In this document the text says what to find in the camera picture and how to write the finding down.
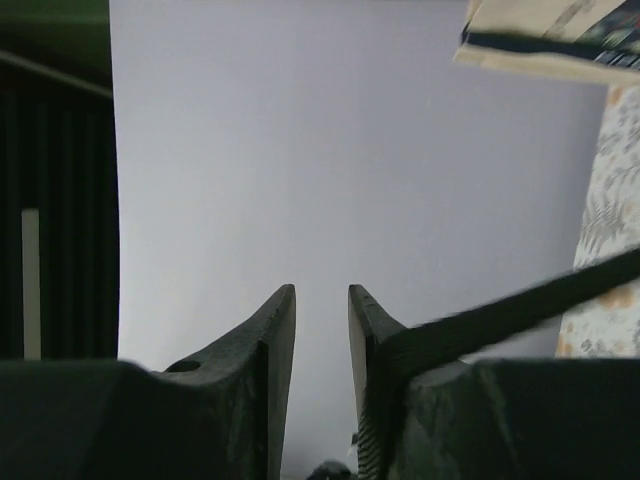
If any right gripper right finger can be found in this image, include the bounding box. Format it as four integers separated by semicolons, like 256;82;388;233
349;285;639;479

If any blue sport racket cover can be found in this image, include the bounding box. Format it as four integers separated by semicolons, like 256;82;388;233
379;244;640;386

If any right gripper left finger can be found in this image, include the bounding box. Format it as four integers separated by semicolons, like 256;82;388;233
1;284;296;479

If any beige canvas tote bag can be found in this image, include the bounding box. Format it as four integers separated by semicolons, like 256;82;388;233
454;0;639;86

